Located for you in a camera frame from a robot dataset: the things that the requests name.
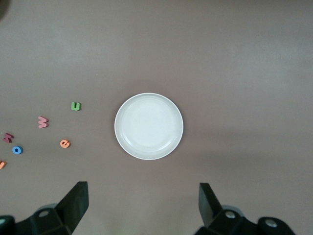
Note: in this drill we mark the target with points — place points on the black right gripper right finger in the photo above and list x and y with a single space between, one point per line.
212 210

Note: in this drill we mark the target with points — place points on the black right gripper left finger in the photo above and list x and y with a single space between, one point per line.
71 210

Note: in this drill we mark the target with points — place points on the orange letter e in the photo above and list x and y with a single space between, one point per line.
64 143

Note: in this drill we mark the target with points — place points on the pink letter w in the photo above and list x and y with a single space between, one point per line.
43 122

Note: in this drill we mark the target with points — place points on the green letter u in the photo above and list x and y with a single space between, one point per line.
76 106

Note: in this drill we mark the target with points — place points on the orange letter v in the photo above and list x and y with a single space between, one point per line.
2 164

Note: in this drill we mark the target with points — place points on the blue letter o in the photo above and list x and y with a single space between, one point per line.
14 149

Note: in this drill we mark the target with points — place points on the beige brown plate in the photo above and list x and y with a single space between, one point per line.
149 126

